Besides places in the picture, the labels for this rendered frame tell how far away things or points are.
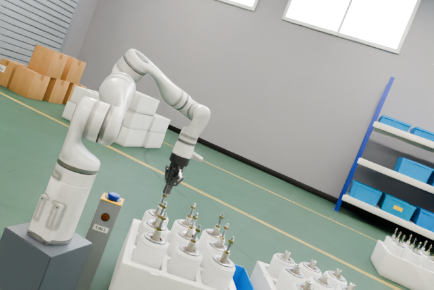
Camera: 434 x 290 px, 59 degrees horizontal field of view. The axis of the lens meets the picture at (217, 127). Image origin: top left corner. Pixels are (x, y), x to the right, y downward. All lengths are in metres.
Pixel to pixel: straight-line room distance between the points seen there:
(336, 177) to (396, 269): 3.14
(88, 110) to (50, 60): 4.05
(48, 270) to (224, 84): 5.92
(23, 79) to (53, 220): 4.05
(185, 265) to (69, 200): 0.51
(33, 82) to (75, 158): 3.96
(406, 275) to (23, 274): 2.80
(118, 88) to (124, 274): 0.57
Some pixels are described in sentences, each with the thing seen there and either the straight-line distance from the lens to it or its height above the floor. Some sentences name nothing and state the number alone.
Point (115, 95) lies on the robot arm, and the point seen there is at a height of 0.65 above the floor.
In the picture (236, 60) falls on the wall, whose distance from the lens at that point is 6.68.
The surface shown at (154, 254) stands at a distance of 1.26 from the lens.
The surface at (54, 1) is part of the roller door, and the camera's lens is 7.43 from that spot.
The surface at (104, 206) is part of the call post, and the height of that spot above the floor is 0.29.
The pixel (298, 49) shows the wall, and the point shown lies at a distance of 6.51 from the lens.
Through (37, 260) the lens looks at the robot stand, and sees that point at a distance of 0.93.
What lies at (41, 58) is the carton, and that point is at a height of 0.47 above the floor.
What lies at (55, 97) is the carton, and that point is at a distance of 5.13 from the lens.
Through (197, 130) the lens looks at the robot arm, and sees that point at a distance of 1.41.
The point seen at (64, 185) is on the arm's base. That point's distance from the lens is 0.90.
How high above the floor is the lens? 0.72
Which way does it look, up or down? 3 degrees down
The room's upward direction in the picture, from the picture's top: 22 degrees clockwise
